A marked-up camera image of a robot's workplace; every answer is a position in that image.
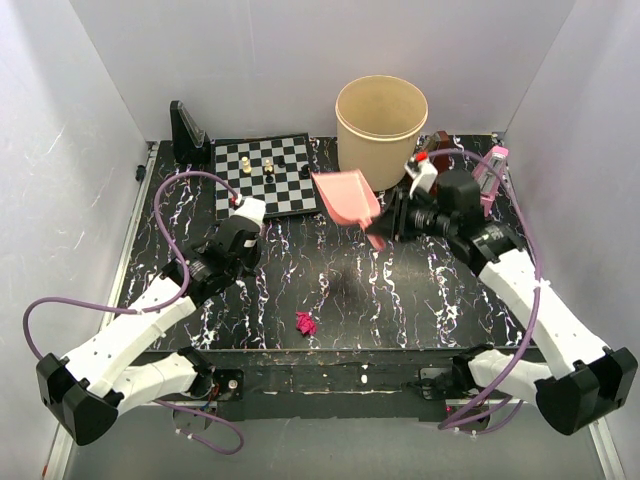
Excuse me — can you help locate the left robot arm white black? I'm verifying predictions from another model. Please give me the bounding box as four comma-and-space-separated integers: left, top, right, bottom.
36, 212, 263, 446

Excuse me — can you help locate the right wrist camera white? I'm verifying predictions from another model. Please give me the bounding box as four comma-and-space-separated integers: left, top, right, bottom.
404, 151, 438, 198

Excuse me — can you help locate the pink dustpan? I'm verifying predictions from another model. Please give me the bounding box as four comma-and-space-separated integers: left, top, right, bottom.
312, 169, 381, 232

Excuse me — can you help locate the beige plastic bucket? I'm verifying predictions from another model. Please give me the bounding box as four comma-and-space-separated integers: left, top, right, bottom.
335, 75, 429, 192

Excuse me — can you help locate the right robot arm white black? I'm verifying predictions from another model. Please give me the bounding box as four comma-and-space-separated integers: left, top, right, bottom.
366, 170, 638, 435

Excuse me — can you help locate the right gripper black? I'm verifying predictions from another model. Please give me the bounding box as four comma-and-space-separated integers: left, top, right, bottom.
366, 189, 456, 244

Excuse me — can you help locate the black chess piece edge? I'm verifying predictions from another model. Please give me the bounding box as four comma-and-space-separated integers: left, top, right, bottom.
299, 164, 311, 179

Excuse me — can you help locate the white chess piece left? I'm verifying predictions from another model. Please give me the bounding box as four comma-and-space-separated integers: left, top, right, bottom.
241, 156, 252, 175

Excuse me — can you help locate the magenta scrap front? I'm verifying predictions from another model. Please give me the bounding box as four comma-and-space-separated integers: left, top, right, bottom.
296, 312, 317, 336

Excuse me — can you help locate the pink metronome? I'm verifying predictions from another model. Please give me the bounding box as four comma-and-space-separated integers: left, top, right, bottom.
472, 146, 509, 217

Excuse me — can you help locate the brown metronome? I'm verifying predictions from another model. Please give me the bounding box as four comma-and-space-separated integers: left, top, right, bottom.
414, 130, 454, 174

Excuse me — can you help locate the black grey chessboard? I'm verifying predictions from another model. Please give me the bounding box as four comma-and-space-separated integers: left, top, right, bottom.
212, 133, 320, 219

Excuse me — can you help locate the black metronome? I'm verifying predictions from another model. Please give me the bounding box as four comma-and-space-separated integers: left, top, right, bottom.
169, 100, 212, 165

